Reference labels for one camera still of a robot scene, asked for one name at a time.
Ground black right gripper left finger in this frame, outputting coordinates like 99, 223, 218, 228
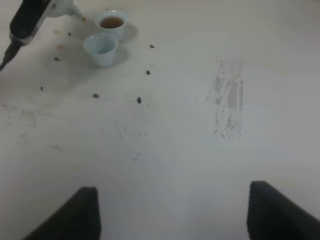
24, 187, 101, 240

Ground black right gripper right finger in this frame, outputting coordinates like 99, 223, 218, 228
246, 181, 320, 240

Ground light blue porcelain teapot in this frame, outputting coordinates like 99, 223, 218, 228
47, 0, 86, 21

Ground near light blue teacup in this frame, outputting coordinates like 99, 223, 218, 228
82, 32, 119, 67

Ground light blue teacup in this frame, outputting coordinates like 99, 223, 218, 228
94, 9, 128, 42
82, 32, 119, 67

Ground far light blue teacup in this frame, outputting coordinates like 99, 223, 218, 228
94, 9, 128, 42

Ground black left camera cable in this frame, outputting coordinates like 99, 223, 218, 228
0, 41, 23, 72

